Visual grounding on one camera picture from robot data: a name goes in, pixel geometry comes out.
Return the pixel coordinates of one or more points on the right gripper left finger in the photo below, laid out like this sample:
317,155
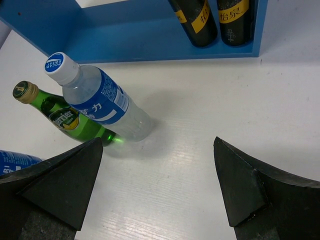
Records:
49,200

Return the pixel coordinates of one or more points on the plastic water bottle front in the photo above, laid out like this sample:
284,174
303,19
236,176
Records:
14,161

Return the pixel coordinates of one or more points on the right black can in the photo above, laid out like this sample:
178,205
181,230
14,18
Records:
236,21

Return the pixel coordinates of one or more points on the green glass bottle front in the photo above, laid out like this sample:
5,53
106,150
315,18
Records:
64,117

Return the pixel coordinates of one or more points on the black can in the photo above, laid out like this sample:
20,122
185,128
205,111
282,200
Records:
196,18
236,21

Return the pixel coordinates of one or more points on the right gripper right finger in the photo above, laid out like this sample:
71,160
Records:
263,202

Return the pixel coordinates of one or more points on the plastic water bottle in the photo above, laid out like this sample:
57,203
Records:
90,91
14,161

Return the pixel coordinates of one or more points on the blue and yellow shelf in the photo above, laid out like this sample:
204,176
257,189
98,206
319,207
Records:
124,31

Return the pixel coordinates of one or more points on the left black can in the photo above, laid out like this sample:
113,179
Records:
196,18

